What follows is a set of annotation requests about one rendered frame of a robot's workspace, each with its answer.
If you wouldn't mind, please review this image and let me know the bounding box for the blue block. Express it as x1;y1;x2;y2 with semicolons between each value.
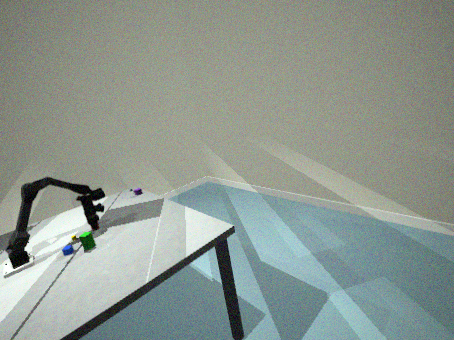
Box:
63;245;74;256

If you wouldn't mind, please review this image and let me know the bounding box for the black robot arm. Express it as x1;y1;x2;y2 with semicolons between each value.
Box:
5;177;105;269

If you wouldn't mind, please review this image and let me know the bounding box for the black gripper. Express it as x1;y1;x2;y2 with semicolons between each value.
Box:
83;204;99;230

